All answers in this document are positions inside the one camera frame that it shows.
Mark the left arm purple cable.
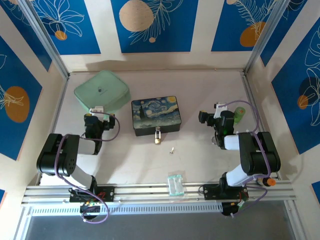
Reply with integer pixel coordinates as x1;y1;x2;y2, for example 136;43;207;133
54;111;121;224

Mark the starry night print box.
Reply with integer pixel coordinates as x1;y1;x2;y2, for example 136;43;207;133
131;95;183;137

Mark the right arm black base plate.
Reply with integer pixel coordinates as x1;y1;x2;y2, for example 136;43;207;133
202;183;250;201

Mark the slotted grey cable duct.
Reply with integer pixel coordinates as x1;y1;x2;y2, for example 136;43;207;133
29;202;224;217

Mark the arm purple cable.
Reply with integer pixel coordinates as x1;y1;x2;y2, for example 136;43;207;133
54;111;121;224
218;99;273;220

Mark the clear plastic bag with sachet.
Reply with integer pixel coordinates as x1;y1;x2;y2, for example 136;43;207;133
166;171;187;197

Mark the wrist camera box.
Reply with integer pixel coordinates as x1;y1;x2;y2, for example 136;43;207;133
89;106;105;117
213;101;229;119

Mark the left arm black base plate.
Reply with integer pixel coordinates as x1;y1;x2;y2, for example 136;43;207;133
69;186;116;203

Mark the mint green zip case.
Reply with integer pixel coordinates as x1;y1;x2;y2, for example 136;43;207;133
73;69;132;118

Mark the aluminium mounting rail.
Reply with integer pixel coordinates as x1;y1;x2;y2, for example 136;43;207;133
21;178;298;207

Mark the aluminium frame post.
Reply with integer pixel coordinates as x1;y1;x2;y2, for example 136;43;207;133
17;0;71;79
242;0;292;76

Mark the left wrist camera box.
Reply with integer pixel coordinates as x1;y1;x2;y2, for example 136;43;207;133
89;106;105;117

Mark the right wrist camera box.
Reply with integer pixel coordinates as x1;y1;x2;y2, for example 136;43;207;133
213;101;229;119

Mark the green cylindrical bottle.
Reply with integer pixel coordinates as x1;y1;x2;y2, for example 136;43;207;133
233;106;247;125

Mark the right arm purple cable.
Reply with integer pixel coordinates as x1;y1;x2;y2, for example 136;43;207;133
218;99;273;220

